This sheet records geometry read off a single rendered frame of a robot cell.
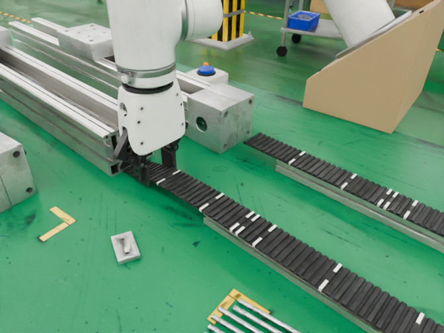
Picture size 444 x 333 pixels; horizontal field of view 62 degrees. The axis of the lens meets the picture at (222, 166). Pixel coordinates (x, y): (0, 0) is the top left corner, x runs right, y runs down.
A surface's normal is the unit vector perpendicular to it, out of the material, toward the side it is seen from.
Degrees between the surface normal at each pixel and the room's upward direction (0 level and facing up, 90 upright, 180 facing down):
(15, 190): 90
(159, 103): 87
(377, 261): 0
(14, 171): 90
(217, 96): 0
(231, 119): 90
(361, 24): 81
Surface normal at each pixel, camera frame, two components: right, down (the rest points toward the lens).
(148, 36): 0.39, 0.54
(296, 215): 0.03, -0.82
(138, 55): 0.01, 0.58
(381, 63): -0.59, 0.45
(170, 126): 0.75, 0.37
